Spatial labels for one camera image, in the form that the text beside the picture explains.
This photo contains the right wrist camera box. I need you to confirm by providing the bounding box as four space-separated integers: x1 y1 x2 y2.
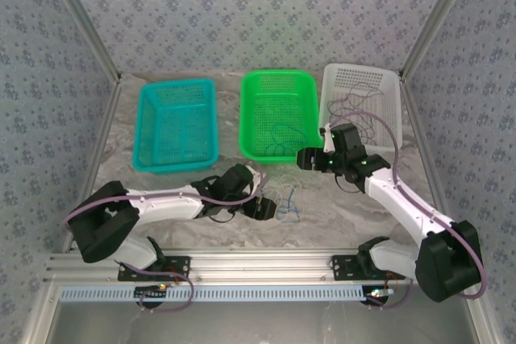
320 126 336 156

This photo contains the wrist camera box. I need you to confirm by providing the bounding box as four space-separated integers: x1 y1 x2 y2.
241 164 265 188
320 126 336 156

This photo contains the green perforated plastic basket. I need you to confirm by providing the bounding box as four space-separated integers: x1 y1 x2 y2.
239 69 324 167

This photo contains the white perforated plastic basket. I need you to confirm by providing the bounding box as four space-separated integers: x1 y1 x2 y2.
318 63 406 151

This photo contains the small black controller board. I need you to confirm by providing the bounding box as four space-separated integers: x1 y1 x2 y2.
364 285 395 305
134 284 169 301

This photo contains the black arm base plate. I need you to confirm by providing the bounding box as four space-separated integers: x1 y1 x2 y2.
330 254 406 280
117 255 191 282

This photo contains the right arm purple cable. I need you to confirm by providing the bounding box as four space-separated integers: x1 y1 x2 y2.
328 110 488 312

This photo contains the aluminium lower frame rail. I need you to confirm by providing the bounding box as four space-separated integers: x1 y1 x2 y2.
461 295 501 344
22 283 61 344

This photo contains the thin blue cable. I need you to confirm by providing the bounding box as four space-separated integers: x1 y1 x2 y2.
264 121 308 159
276 185 302 225

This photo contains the aluminium table side rail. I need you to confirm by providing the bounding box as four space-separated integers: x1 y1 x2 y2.
398 72 455 236
64 76 124 252

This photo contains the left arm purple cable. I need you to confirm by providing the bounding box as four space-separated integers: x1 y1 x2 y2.
62 166 269 313

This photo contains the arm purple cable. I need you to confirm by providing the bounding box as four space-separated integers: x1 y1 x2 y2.
62 166 269 313
328 110 488 312

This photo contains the aluminium frame post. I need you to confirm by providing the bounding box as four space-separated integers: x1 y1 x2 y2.
40 0 123 84
398 0 483 81

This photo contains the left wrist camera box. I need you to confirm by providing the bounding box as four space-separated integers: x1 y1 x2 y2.
241 164 265 188

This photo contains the white slotted cable duct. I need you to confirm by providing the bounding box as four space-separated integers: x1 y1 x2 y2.
59 285 398 304

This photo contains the thin dark purple cable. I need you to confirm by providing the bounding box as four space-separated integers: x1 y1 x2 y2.
328 110 390 147
325 81 386 127

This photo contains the aluminium mounting rail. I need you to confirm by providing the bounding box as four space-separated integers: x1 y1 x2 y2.
44 249 483 284

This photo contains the teal perforated plastic basket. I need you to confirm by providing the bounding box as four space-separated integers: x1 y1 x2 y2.
132 77 221 174

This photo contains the grey metal sheet panel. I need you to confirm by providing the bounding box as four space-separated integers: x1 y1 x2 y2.
46 299 483 344

